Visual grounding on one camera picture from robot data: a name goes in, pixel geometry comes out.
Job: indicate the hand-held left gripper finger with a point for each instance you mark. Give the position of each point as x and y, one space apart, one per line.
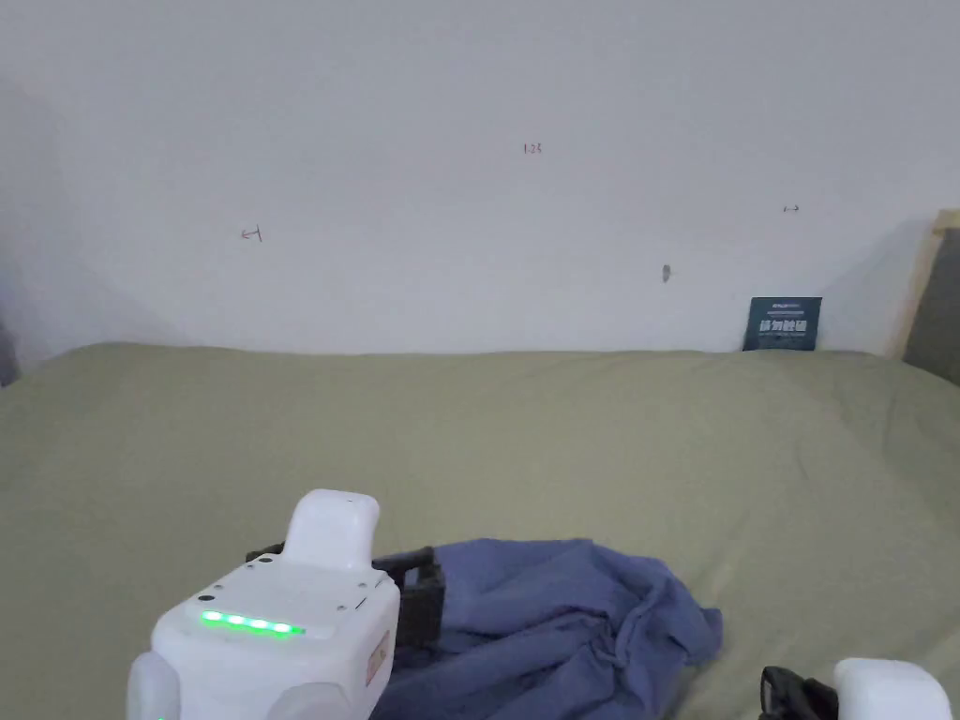
421 607

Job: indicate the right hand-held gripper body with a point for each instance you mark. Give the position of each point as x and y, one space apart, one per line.
892 694

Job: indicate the blue shirt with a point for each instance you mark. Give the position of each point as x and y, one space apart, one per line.
555 622

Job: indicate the bed with pale green sheet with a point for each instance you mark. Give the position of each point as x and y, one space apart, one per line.
480 435

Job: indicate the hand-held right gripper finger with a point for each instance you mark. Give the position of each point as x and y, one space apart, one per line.
795 697

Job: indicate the wooden framed grey headboard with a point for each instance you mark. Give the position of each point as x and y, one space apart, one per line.
937 300

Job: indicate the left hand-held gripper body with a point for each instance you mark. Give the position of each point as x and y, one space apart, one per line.
262 660

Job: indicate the dark blue sign card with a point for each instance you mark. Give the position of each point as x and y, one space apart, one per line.
781 324

